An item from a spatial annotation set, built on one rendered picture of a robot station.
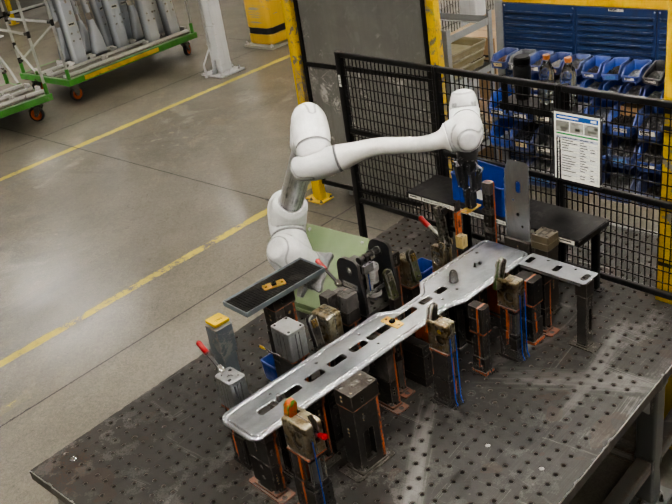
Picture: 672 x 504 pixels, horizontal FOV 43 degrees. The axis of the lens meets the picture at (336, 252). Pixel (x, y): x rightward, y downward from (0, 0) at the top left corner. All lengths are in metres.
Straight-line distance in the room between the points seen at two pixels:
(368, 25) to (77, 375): 2.72
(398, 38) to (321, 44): 0.68
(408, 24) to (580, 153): 2.07
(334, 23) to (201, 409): 3.13
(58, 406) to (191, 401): 1.61
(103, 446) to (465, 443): 1.30
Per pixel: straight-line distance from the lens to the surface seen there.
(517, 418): 3.08
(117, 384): 4.90
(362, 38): 5.61
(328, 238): 3.78
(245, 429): 2.71
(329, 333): 3.02
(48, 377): 5.16
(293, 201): 3.55
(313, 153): 3.13
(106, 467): 3.23
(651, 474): 3.68
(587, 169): 3.56
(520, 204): 3.44
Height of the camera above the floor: 2.68
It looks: 28 degrees down
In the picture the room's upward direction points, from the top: 9 degrees counter-clockwise
